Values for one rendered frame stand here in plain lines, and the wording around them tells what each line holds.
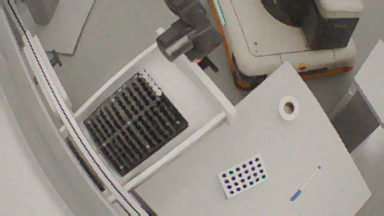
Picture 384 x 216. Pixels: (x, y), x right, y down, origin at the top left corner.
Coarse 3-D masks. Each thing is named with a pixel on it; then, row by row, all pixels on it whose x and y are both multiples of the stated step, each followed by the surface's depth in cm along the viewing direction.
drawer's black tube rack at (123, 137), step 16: (128, 80) 157; (112, 96) 156; (128, 96) 156; (144, 96) 157; (96, 112) 155; (112, 112) 155; (128, 112) 158; (144, 112) 156; (160, 112) 155; (176, 112) 158; (96, 128) 158; (112, 128) 156; (128, 128) 157; (144, 128) 154; (160, 128) 154; (176, 128) 157; (112, 144) 153; (128, 144) 153; (144, 144) 153; (160, 144) 153; (112, 160) 152; (128, 160) 155; (144, 160) 155
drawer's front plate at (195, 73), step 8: (160, 32) 158; (184, 56) 156; (184, 64) 158; (192, 64) 155; (192, 72) 157; (200, 72) 154; (192, 80) 163; (200, 80) 155; (208, 80) 154; (200, 88) 161; (208, 88) 154; (216, 88) 153; (208, 96) 160; (216, 96) 153; (224, 96) 153; (216, 104) 158; (224, 104) 152; (232, 112) 152; (232, 120) 156
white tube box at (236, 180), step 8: (248, 160) 162; (256, 160) 165; (232, 168) 162; (240, 168) 162; (248, 168) 161; (256, 168) 161; (264, 168) 161; (224, 176) 165; (232, 176) 161; (240, 176) 164; (248, 176) 163; (256, 176) 161; (264, 176) 163; (224, 184) 160; (232, 184) 160; (240, 184) 160; (248, 184) 161; (256, 184) 160; (224, 192) 163; (232, 192) 163; (240, 192) 160
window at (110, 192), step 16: (0, 0) 81; (16, 32) 93; (32, 64) 99; (48, 96) 100; (64, 128) 94; (80, 144) 123; (80, 160) 77; (96, 176) 91; (112, 192) 103; (128, 208) 109
